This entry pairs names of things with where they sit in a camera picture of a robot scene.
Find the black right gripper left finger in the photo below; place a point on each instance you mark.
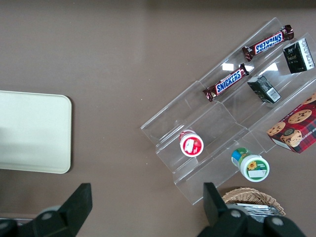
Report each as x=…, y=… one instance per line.
x=71, y=212

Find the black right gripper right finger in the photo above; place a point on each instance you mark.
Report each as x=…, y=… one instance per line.
x=222, y=217

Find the woven wicker basket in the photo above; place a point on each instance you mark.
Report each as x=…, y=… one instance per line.
x=249, y=196

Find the foil wrapped sandwich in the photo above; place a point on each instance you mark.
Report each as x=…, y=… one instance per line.
x=259, y=209

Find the cream plastic tray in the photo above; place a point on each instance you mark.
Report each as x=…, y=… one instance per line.
x=32, y=132

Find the green lidded sunflower cup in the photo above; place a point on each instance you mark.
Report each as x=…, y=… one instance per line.
x=251, y=165

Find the red lidded yogurt cup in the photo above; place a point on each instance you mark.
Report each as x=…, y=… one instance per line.
x=191, y=145

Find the clear acrylic tiered display stand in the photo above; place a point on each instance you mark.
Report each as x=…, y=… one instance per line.
x=222, y=118

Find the red tartan cookie box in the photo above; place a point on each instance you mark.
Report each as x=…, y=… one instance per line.
x=296, y=126

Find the Snickers chocolate bar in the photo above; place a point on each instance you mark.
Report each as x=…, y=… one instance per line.
x=269, y=42
x=227, y=83

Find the small dark green drink carton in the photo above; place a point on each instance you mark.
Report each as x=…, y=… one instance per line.
x=264, y=89

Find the large dark green drink carton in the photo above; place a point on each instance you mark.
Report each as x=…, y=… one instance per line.
x=297, y=58

